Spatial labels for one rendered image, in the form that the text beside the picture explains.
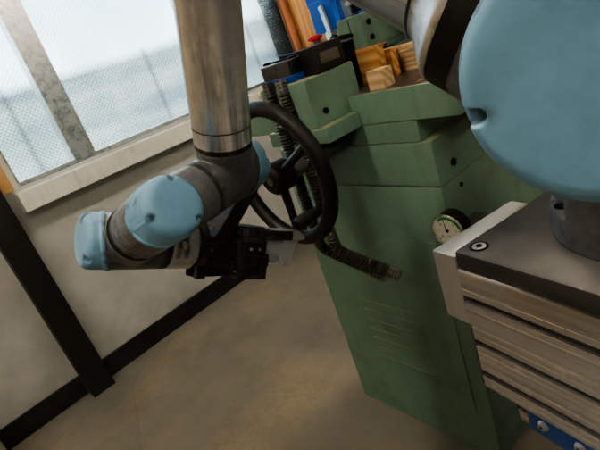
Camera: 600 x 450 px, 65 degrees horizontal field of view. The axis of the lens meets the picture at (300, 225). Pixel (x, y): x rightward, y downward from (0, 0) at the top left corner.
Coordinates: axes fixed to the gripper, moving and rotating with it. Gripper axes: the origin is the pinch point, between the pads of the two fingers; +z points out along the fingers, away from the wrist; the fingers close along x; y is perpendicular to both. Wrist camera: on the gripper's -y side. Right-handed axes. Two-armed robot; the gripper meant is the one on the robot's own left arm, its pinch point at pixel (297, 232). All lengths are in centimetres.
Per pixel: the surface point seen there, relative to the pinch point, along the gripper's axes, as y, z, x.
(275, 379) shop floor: 57, 49, -64
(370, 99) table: -25.5, 12.7, 2.3
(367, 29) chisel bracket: -41.8, 17.9, -5.5
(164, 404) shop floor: 72, 22, -95
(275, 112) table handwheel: -20.0, -5.6, -2.1
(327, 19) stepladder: -78, 69, -77
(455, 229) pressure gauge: -3.2, 18.5, 18.9
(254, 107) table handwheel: -21.1, -6.4, -7.4
